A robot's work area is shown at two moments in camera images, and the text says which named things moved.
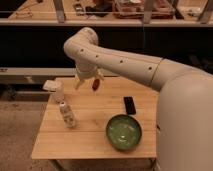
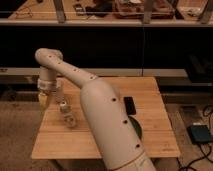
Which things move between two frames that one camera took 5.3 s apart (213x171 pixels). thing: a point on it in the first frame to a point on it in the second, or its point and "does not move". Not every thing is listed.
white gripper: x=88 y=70 to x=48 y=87
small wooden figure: x=69 y=119 does not move
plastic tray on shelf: x=134 y=9 does not move
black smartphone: x=129 y=104 does not move
